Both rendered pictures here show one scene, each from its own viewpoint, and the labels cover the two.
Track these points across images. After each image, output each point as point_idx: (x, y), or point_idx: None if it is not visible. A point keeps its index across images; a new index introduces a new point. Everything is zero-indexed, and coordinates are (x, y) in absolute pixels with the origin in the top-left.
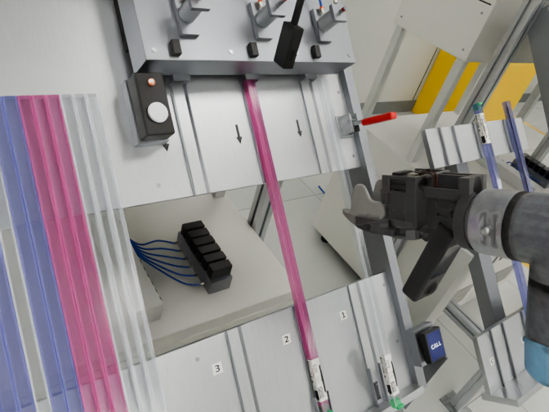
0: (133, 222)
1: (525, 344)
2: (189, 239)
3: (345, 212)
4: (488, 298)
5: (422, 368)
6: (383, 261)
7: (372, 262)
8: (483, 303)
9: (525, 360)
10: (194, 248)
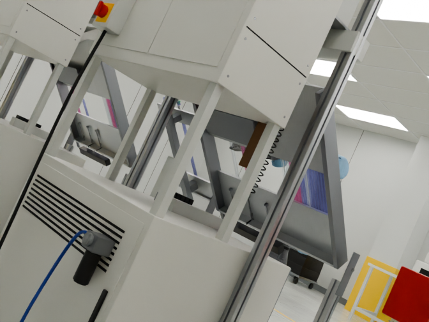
0: (153, 202)
1: (279, 160)
2: (175, 194)
3: (237, 148)
4: (187, 177)
5: (214, 203)
6: (218, 166)
7: (214, 168)
8: (185, 180)
9: (279, 163)
10: (179, 197)
